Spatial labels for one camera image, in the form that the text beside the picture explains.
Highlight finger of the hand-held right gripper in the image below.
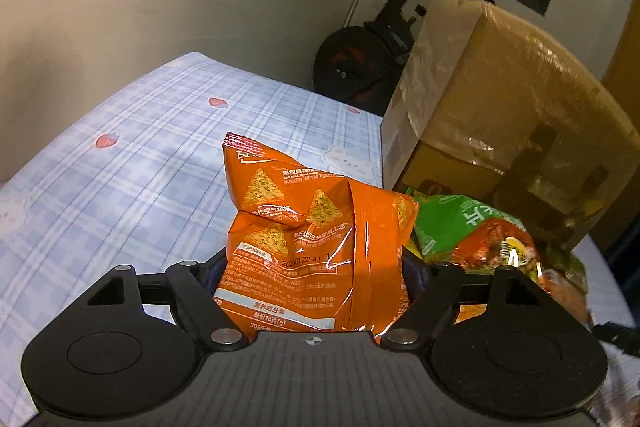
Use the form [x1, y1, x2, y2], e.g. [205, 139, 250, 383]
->
[592, 322, 640, 351]

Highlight wooden door panel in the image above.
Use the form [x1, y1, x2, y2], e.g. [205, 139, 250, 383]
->
[600, 2, 640, 120]

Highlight black exercise bike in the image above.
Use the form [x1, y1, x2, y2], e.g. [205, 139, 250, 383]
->
[300, 0, 501, 116]

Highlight orange chip packet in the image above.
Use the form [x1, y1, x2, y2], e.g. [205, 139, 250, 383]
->
[212, 131, 421, 341]

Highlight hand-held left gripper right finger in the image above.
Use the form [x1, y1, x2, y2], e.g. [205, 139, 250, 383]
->
[380, 255, 551, 351]

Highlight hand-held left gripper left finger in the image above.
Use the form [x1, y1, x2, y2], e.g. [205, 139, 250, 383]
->
[87, 249, 249, 351]

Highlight taped cardboard box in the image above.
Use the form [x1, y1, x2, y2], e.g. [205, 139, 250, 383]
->
[380, 0, 640, 254]

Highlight plaid tablecloth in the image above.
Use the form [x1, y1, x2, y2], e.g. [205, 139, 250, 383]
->
[0, 52, 640, 414]

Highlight green red snack packet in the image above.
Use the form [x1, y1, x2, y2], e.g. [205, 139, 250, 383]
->
[402, 187, 544, 282]

